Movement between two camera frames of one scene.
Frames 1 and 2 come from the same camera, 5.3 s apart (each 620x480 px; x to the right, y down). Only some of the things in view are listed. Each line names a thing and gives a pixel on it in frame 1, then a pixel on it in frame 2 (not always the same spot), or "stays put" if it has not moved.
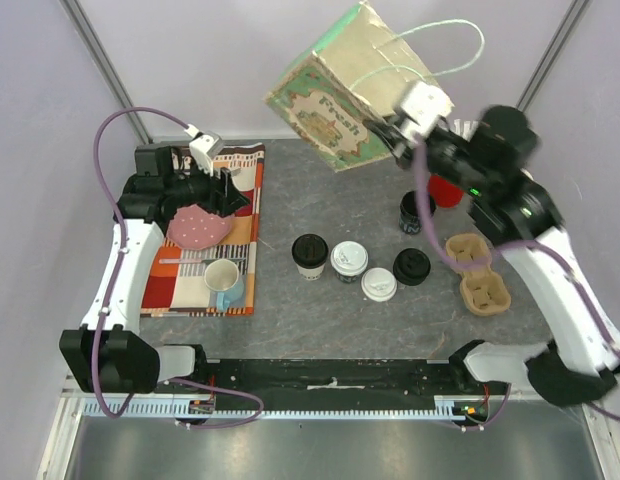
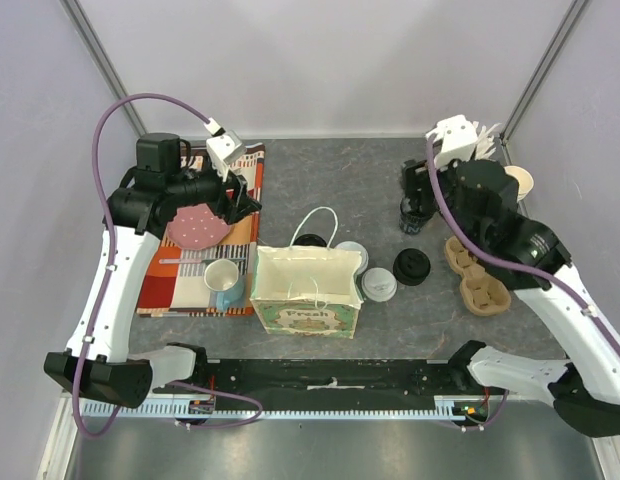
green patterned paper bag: [357, 71] to [306, 290]
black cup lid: [411, 266] stays put
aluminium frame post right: [552, 54] stays put
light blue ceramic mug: [222, 276] stays put
